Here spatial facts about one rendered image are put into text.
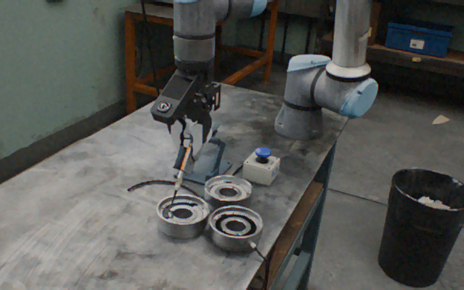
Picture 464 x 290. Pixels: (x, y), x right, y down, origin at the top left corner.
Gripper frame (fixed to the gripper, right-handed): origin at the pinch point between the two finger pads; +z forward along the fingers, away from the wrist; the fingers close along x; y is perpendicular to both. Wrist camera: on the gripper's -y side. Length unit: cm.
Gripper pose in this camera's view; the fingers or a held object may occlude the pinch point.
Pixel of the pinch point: (187, 154)
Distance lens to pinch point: 96.2
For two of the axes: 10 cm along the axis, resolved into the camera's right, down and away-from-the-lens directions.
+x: -9.1, -2.5, 3.3
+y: 4.1, -4.3, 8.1
